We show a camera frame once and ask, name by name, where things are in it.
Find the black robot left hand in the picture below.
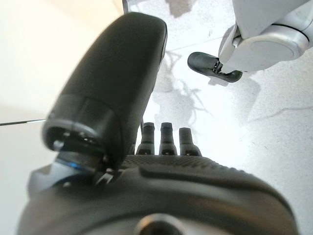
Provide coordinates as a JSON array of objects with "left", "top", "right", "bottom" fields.
[{"left": 16, "top": 12, "right": 298, "bottom": 235}]

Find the black robot left foot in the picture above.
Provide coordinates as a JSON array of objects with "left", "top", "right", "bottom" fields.
[{"left": 187, "top": 51, "right": 244, "bottom": 83}]

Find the silver robot left leg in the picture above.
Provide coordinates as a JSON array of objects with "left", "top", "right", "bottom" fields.
[{"left": 218, "top": 0, "right": 313, "bottom": 72}]

